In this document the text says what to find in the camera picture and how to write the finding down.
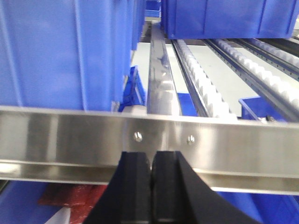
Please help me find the steel divider guide rail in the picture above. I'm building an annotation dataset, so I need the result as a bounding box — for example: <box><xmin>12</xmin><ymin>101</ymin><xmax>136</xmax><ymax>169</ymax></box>
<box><xmin>147</xmin><ymin>21</ymin><xmax>181</xmax><ymax>116</ymax></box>

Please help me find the white roller track right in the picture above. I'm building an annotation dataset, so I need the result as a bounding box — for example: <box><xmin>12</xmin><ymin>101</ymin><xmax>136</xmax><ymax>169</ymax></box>
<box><xmin>205</xmin><ymin>39</ymin><xmax>299</xmax><ymax>122</ymax></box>

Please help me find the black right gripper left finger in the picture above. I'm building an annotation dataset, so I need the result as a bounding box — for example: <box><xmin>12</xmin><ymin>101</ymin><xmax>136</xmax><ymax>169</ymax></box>
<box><xmin>83</xmin><ymin>152</ymin><xmax>151</xmax><ymax>224</ymax></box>

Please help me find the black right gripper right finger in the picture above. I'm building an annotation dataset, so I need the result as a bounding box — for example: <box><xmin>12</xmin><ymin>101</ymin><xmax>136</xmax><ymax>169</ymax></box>
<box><xmin>152</xmin><ymin>151</ymin><xmax>257</xmax><ymax>224</ymax></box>

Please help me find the blue bin upper right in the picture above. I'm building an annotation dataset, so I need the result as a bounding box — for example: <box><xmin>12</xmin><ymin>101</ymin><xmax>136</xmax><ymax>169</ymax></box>
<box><xmin>161</xmin><ymin>0</ymin><xmax>299</xmax><ymax>39</ymax></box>

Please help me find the white roller track left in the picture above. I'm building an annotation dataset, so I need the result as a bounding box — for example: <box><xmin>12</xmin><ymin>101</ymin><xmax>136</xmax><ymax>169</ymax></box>
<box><xmin>171</xmin><ymin>40</ymin><xmax>237</xmax><ymax>120</ymax></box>

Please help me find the white roller track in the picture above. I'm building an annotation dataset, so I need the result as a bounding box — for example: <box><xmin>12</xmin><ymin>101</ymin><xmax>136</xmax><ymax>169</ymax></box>
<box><xmin>171</xmin><ymin>40</ymin><xmax>237</xmax><ymax>120</ymax></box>
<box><xmin>205</xmin><ymin>39</ymin><xmax>299</xmax><ymax>122</ymax></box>

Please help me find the large blue bin upper shelf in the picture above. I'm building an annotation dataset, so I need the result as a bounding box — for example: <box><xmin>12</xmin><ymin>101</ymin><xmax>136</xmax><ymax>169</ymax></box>
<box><xmin>0</xmin><ymin>0</ymin><xmax>146</xmax><ymax>111</ymax></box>

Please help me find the small blue bin below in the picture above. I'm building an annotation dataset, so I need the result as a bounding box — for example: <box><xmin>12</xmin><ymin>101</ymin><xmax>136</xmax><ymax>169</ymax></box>
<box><xmin>239</xmin><ymin>96</ymin><xmax>286</xmax><ymax>122</ymax></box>

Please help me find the stainless steel shelf front rail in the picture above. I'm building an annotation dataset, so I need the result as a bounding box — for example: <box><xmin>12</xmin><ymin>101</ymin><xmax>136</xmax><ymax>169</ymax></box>
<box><xmin>0</xmin><ymin>106</ymin><xmax>299</xmax><ymax>195</ymax></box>

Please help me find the blue bin with red bags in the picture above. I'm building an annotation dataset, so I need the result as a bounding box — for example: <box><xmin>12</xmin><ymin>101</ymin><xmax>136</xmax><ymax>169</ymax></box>
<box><xmin>0</xmin><ymin>181</ymin><xmax>299</xmax><ymax>224</ymax></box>

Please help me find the red plastic bag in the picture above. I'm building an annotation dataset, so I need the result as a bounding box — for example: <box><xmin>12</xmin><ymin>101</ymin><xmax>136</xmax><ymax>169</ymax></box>
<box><xmin>38</xmin><ymin>183</ymin><xmax>107</xmax><ymax>224</ymax></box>

